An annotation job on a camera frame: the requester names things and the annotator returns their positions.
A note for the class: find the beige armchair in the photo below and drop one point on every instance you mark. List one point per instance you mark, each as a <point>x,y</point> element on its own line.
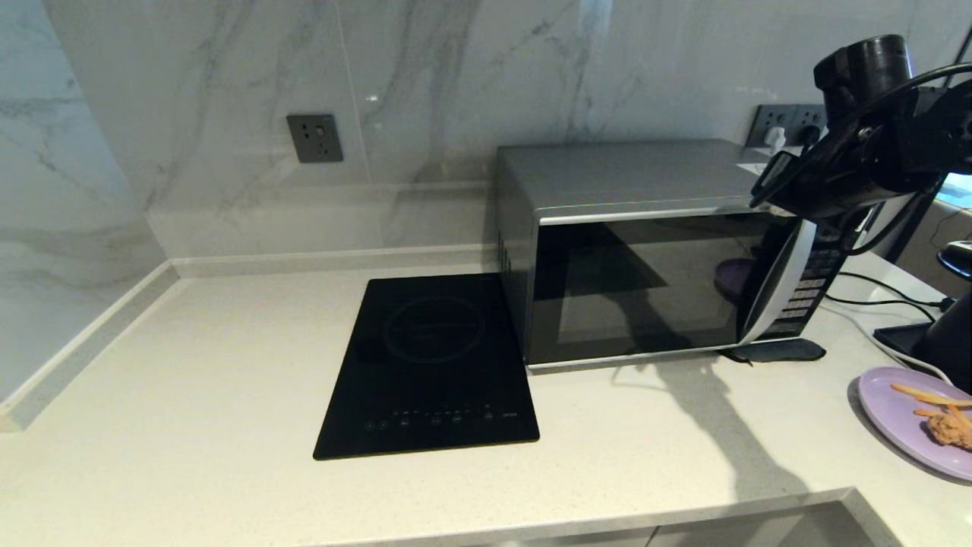
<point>938,251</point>

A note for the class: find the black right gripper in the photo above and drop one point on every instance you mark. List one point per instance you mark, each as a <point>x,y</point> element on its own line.
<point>835,186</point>

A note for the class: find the purple plate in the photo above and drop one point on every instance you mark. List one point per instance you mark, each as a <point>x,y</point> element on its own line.
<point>892,418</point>

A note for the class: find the grey single wall socket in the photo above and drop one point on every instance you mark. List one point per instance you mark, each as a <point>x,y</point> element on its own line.
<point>314,138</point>

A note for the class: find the grey double wall socket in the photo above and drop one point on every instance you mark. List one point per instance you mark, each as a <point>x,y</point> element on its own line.
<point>771,114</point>

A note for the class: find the white power plug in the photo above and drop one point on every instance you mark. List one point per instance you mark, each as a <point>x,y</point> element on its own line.
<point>775,140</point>

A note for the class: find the silver Panasonic microwave oven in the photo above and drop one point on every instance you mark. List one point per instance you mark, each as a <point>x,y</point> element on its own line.
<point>645,171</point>

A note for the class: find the black induction cooktop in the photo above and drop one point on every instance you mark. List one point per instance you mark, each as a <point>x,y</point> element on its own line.
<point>425,380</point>

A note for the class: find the black rubber pad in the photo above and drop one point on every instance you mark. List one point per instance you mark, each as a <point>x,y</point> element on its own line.
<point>782,350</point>

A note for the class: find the white warning sticker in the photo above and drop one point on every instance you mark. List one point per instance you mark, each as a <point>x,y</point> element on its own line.
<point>762,169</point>

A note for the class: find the fried chicken piece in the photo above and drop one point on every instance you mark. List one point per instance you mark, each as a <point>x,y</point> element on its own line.
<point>949,431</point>

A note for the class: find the black power plug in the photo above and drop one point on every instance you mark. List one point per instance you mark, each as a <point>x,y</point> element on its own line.
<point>809,137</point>

